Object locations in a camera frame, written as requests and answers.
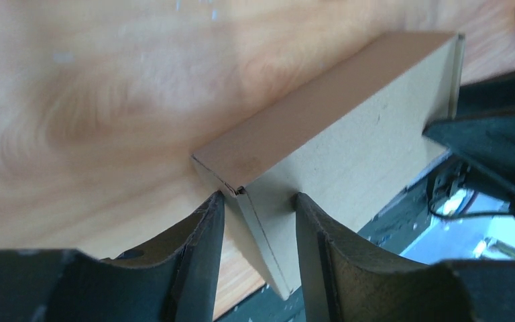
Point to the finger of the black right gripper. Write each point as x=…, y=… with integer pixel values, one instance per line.
x=486, y=141

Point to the brown cardboard paper box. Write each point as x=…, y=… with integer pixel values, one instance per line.
x=351, y=139

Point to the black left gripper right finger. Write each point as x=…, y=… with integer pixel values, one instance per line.
x=347, y=278

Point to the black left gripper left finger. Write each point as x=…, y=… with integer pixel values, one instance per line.
x=171, y=277

